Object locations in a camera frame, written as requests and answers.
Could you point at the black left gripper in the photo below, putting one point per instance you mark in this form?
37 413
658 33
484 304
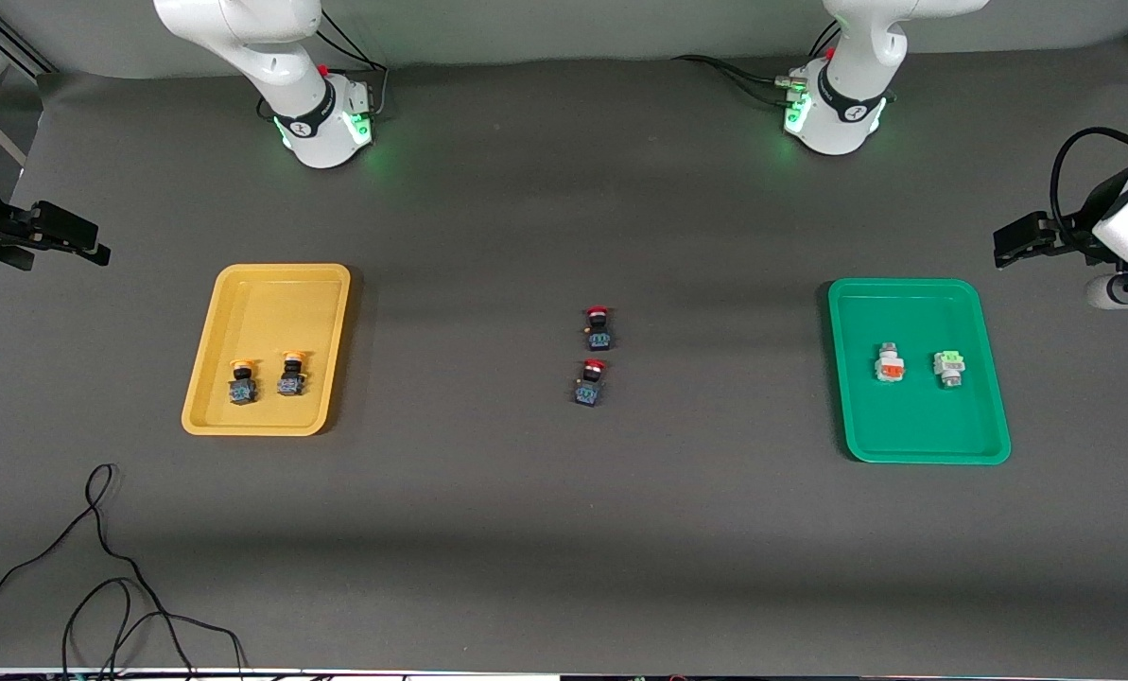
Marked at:
1070 235

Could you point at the green button with green block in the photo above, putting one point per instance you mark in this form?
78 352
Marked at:
949 364

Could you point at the white button with orange block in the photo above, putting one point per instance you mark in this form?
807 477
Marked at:
891 367

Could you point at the yellow push button switch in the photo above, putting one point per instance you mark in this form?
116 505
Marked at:
290 381
242 388

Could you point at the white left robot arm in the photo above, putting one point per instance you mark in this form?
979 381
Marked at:
847 95

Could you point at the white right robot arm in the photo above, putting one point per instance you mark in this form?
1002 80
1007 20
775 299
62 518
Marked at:
270 57

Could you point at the yellow plastic tray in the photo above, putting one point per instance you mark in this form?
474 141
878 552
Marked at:
270 312

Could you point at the green plastic tray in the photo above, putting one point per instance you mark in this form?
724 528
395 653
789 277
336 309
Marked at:
913 426

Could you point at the aluminium frame rail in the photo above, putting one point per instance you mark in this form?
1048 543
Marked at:
10 38

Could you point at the red push button switch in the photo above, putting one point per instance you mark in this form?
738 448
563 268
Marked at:
598 336
587 390

